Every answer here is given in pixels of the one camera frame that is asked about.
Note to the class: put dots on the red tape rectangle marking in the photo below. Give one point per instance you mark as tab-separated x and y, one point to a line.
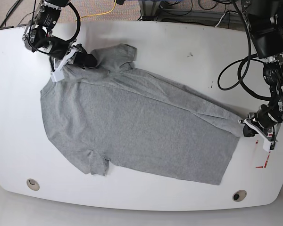
260	156

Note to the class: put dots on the aluminium frame rail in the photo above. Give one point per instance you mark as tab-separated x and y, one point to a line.
200	12

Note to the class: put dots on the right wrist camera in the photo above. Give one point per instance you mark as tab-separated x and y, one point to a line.
57	76

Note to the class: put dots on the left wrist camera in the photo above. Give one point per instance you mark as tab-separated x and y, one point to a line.
269	145

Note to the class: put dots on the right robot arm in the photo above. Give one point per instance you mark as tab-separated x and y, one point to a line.
38	36

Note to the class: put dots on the grey t-shirt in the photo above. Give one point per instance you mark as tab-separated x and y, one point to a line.
117	114

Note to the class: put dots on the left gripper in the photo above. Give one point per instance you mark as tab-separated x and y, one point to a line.
265	122

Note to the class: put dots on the left table cable grommet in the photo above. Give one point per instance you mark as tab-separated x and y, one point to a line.
32	184

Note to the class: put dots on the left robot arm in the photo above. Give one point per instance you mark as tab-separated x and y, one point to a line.
263	24

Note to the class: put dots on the right table cable grommet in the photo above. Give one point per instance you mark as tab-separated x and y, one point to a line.
239	196

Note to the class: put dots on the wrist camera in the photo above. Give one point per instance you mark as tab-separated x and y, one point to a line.
269	145
57	76

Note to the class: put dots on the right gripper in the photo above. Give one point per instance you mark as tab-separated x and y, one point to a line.
76	55

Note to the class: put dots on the table cable grommet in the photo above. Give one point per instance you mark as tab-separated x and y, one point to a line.
32	184
239	196

